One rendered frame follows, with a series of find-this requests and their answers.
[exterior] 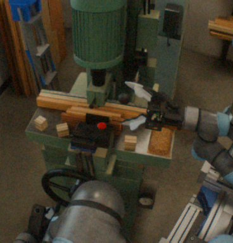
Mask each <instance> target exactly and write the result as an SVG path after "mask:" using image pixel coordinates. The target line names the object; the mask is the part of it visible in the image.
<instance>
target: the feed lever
mask: <svg viewBox="0 0 233 243"><path fill-rule="evenodd" d="M141 49H142V51H136V52H135V57H134V64H135V65H136V67H135V69H134V71H133V75H132V76H131V79H130V81H129V82H134V80H135V76H136V75H137V72H138V70H139V68H140V65H141V66H147V61H148V54H149V53H147V52H145V50H146V49H143V48H141ZM130 90H131V88H130V87H128V86H127V88H126V90H125V92H124V93H121V94H120V95H119V97H118V101H119V102H120V103H121V104H124V105H126V104H128V103H129V101H130V96H129V92H130Z"/></svg>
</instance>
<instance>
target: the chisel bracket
mask: <svg viewBox="0 0 233 243"><path fill-rule="evenodd" d="M111 80H112V72H106V76H105V84H104V85H103V86H101V87H96V86H94V85H93V84H92V80H91V82H90V83H89V86H88V88H87V90H86V96H87V104H91V103H92V102H93V100H94V98H96V100H95V102H94V105H97V106H104V105H105V103H106V101H107V98H108V96H109V93H110V90H111V86H112V85H111Z"/></svg>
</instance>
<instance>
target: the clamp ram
mask: <svg viewBox="0 0 233 243"><path fill-rule="evenodd" d="M101 122H105V123H110V117H109V116H103V115H93V114H88V113H86V115H85V123H88V124H92V125H98V123H101Z"/></svg>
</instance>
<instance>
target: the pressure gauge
mask: <svg viewBox="0 0 233 243"><path fill-rule="evenodd" d="M153 199H154V196H153V195H152V194H150V193H147V192H144V193H142V194H141V195H140V198H139V202H140V204H143V205H146V206H149V205H152V203H153ZM146 201H147V202H146Z"/></svg>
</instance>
